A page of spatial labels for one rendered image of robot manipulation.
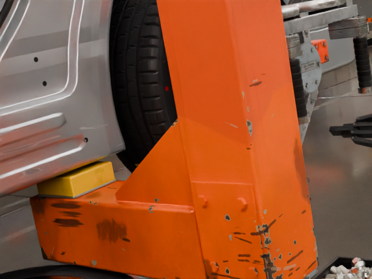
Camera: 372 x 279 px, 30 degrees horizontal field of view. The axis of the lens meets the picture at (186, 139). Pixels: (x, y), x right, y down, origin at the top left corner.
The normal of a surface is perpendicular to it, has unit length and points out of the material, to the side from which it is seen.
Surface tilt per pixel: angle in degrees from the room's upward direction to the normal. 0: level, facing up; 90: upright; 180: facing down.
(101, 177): 90
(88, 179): 90
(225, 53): 90
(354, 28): 90
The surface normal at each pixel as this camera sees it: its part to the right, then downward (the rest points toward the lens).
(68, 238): -0.64, 0.25
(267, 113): 0.75, 0.00
